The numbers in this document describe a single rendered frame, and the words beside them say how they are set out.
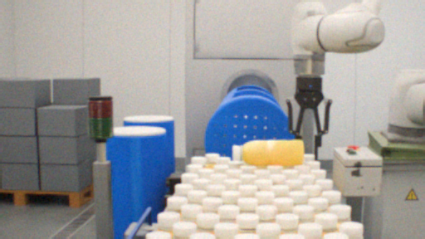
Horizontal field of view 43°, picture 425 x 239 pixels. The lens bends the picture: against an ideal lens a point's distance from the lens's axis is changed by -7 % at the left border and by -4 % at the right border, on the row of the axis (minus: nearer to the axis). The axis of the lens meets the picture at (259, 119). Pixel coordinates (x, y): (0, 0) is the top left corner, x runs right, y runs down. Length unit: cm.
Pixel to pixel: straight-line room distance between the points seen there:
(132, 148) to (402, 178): 113
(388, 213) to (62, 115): 371
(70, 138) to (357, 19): 410
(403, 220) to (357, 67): 497
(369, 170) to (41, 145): 423
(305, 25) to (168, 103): 558
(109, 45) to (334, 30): 589
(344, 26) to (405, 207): 89
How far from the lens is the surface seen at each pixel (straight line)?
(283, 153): 142
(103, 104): 133
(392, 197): 209
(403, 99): 210
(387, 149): 201
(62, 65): 741
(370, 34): 141
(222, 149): 177
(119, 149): 244
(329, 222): 96
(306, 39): 152
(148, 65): 707
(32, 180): 545
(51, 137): 531
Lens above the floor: 134
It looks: 6 degrees down
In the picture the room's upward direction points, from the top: 1 degrees clockwise
